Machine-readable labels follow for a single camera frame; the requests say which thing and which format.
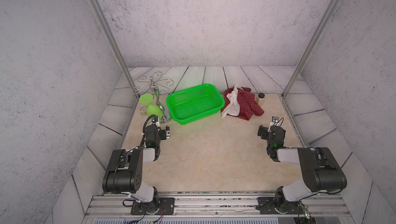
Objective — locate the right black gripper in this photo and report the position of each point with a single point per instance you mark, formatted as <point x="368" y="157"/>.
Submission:
<point x="265" y="132"/>

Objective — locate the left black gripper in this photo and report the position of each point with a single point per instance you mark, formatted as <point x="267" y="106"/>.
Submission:
<point x="163" y="135"/>

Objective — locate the red polka dot skirt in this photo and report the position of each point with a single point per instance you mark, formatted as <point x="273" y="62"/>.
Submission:
<point x="240" y="102"/>

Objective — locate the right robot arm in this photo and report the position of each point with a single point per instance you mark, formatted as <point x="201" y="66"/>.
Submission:
<point x="320" y="171"/>

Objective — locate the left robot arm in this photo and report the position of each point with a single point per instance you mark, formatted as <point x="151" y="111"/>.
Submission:
<point x="124" y="173"/>

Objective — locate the small clear glass cup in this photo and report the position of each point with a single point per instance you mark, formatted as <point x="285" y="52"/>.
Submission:
<point x="143" y="111"/>

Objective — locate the small spice jar black lid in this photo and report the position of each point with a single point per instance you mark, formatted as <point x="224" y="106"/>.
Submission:
<point x="260" y="99"/>

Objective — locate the green plastic basket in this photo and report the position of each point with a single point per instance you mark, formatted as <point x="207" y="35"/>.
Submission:
<point x="194" y="103"/>

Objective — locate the green plastic wine glass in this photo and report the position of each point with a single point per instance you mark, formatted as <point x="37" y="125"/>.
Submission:
<point x="151" y="109"/>

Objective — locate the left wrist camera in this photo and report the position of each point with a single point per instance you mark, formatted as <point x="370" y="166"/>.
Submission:
<point x="168" y="133"/>

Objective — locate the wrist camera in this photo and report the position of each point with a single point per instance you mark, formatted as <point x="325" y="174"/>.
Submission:
<point x="168" y="133"/>
<point x="274" y="122"/>

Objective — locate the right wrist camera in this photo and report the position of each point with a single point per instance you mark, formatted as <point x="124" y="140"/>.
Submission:
<point x="274" y="122"/>

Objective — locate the silver wire glass rack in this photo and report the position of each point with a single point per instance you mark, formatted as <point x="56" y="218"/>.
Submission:
<point x="157" y="86"/>

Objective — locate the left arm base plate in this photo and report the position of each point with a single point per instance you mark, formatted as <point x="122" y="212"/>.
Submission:
<point x="159" y="206"/>

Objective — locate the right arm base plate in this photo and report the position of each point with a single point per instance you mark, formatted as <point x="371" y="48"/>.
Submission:
<point x="271" y="206"/>

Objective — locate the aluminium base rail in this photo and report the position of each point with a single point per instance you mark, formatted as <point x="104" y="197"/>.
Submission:
<point x="218" y="208"/>

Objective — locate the left aluminium frame post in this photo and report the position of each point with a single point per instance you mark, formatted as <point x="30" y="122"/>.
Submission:
<point x="113" y="45"/>

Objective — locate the aluminium frame post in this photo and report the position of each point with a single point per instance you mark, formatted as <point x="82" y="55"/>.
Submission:
<point x="328" y="13"/>
<point x="113" y="45"/>

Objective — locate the right aluminium frame post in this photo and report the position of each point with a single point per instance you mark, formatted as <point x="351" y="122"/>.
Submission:
<point x="328" y="13"/>

